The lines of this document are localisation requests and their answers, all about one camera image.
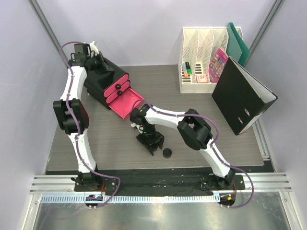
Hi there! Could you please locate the black lever arch binder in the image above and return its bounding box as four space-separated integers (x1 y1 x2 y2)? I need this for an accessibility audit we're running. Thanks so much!
212 57 278 136

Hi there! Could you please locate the pink sticker booklet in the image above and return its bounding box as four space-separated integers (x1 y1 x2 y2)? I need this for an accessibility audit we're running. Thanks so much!
208 48 228 83

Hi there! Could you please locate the black drawer cabinet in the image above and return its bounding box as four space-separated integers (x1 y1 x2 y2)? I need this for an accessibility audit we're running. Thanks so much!
84 58 128 109

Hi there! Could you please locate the black round compact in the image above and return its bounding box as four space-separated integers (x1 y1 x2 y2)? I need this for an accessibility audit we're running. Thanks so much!
163 148 172 159

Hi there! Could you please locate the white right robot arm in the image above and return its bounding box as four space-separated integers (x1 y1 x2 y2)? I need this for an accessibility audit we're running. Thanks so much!
130 104 235 189

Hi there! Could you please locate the pink sticky note pad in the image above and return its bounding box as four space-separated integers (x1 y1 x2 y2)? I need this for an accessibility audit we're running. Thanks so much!
195 74 210 84

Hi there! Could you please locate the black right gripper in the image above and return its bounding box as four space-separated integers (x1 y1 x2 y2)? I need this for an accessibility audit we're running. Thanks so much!
137 124 165 155

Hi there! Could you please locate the aluminium frame rail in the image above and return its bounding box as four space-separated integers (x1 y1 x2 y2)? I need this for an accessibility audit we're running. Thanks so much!
30 172 292 204

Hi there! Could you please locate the white mesh file organizer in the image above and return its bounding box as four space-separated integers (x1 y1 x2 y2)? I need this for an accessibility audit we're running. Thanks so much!
178 27 243 93

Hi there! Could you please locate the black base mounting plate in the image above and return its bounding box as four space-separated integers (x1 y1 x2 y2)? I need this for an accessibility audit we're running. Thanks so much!
71 168 245 196

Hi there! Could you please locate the teal plastic folder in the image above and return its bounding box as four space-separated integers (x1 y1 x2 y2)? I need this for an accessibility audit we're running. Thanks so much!
226 23 250 67

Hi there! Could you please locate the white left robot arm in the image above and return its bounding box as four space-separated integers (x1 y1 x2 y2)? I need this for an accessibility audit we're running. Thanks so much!
53 41 103 191

